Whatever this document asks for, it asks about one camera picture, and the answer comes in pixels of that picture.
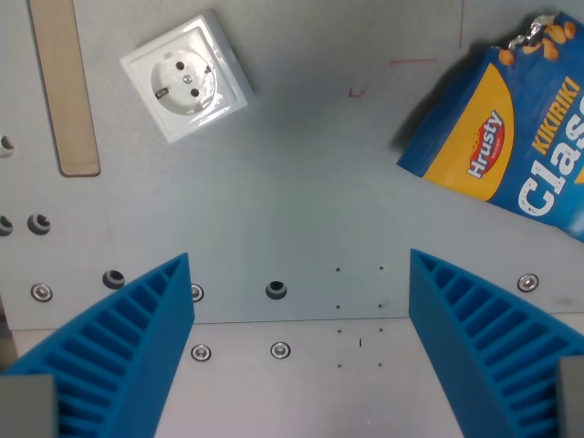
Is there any light wooden strip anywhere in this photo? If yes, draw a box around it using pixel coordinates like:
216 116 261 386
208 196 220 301
27 0 102 178

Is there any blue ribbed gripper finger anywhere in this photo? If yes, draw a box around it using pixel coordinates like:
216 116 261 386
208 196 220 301
0 252 196 438
408 248 584 438

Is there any blue Hrusty snack bag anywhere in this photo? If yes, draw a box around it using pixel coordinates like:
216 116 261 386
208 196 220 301
395 10 584 242

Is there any white wall power socket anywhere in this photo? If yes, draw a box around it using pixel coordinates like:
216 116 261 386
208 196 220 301
119 10 256 145

